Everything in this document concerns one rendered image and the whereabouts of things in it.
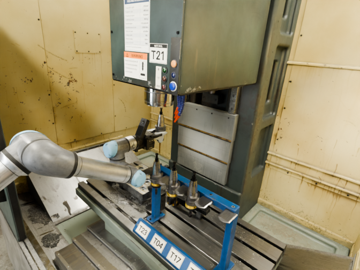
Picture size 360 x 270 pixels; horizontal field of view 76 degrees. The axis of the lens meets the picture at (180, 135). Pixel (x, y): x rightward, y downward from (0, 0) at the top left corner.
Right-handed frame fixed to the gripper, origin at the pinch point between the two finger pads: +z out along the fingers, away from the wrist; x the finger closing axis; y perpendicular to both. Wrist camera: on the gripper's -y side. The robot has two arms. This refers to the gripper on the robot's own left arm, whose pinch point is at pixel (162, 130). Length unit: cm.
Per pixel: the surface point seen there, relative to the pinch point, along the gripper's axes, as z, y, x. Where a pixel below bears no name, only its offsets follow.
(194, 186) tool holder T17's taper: -22.1, 6.7, 42.4
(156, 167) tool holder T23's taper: -22.2, 7.4, 20.4
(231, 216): -20, 12, 59
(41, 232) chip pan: -57, 68, -46
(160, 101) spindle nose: -7.5, -18.8, 6.2
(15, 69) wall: -42, -25, -100
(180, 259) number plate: -29, 40, 44
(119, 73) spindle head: -23.0, -31.7, -5.3
